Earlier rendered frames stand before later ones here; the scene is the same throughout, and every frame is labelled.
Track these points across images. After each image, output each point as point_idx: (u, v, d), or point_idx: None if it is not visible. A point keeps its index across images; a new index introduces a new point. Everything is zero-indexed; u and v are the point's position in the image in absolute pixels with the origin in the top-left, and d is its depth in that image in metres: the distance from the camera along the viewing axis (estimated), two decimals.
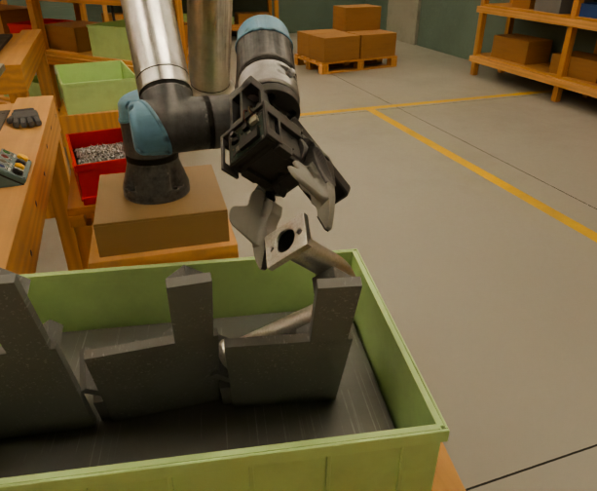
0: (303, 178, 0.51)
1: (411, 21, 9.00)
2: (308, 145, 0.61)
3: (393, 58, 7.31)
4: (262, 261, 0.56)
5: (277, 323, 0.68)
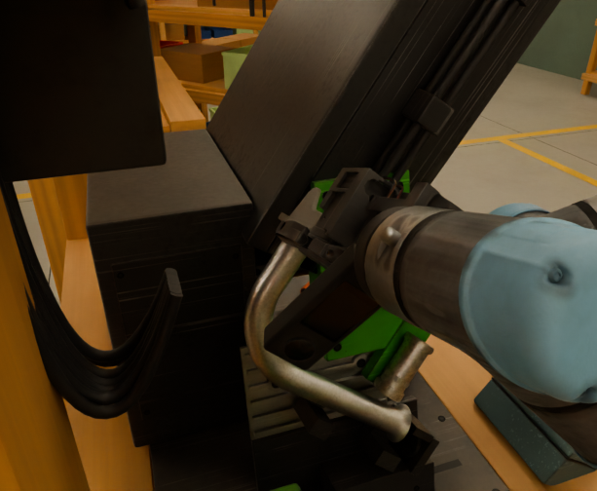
0: (305, 199, 0.51)
1: None
2: (319, 258, 0.41)
3: None
4: None
5: (339, 385, 0.59)
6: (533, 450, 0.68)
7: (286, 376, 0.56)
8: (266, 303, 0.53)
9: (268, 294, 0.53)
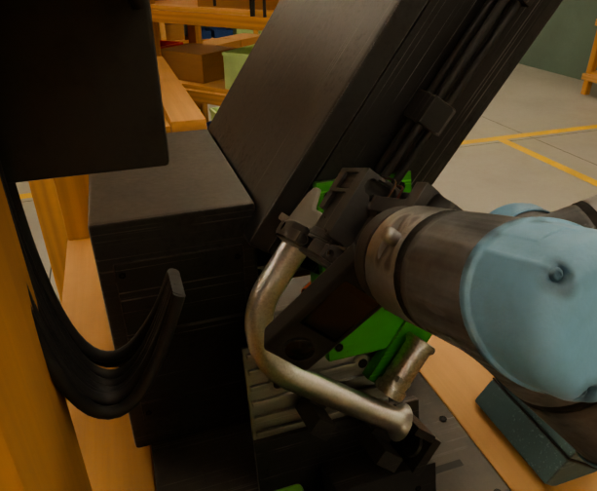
0: (305, 199, 0.51)
1: None
2: (319, 258, 0.41)
3: None
4: None
5: (340, 384, 0.59)
6: (534, 450, 0.68)
7: (287, 375, 0.56)
8: (266, 303, 0.54)
9: (268, 294, 0.53)
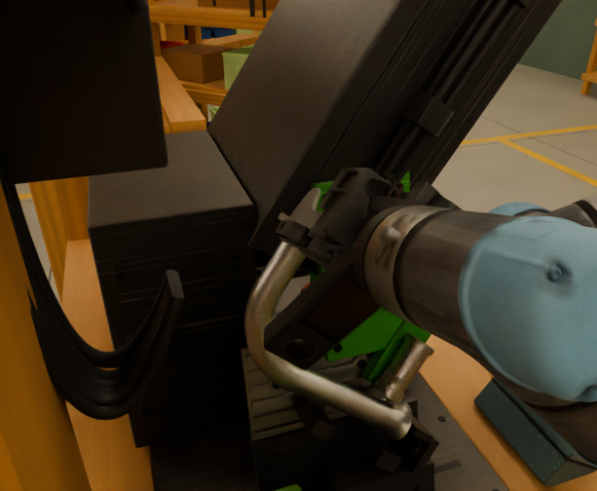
0: (305, 199, 0.51)
1: None
2: (319, 258, 0.41)
3: None
4: None
5: (339, 383, 0.59)
6: (532, 450, 0.68)
7: (287, 375, 0.56)
8: (266, 303, 0.54)
9: (268, 294, 0.53)
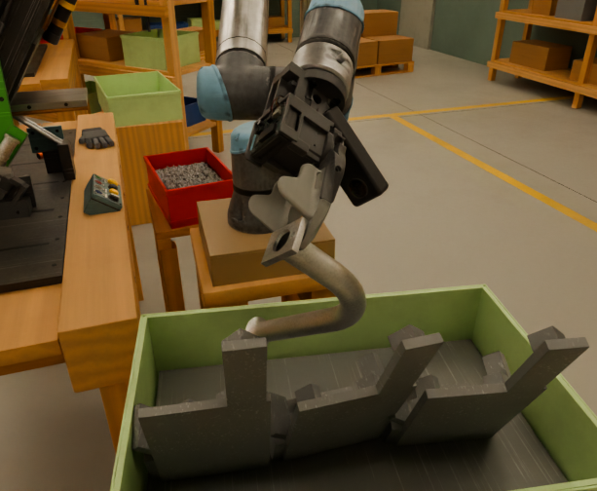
0: (291, 193, 0.52)
1: (425, 26, 9.02)
2: (340, 139, 0.59)
3: (410, 63, 7.34)
4: None
5: (297, 317, 0.68)
6: (86, 201, 1.37)
7: None
8: (345, 270, 0.58)
9: (341, 266, 0.57)
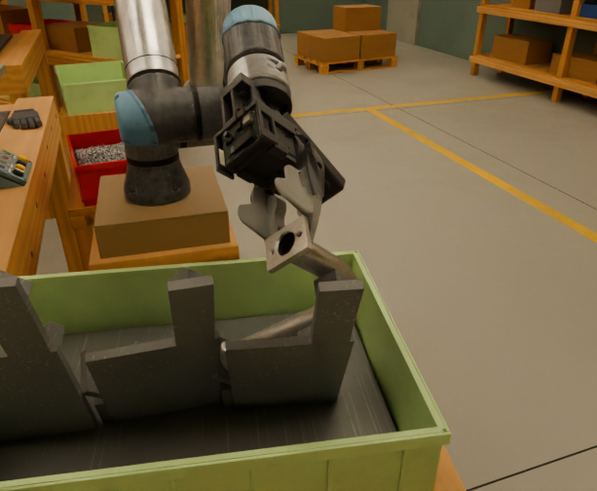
0: (289, 193, 0.52)
1: (411, 22, 9.00)
2: (302, 141, 0.60)
3: (393, 58, 7.31)
4: None
5: (278, 325, 0.67)
6: None
7: None
8: None
9: None
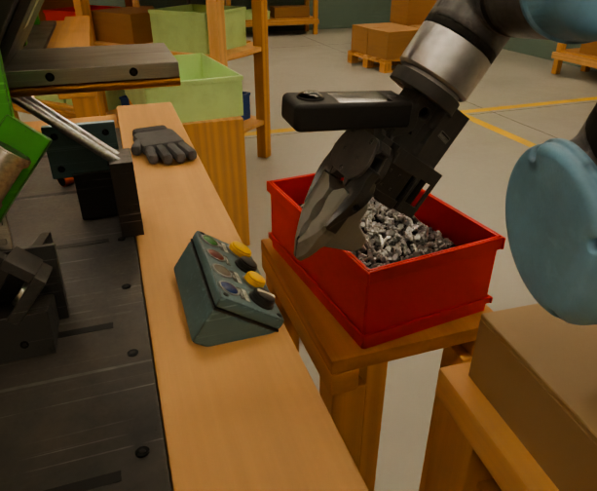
0: None
1: None
2: None
3: None
4: (303, 253, 0.55)
5: None
6: (194, 307, 0.55)
7: None
8: None
9: None
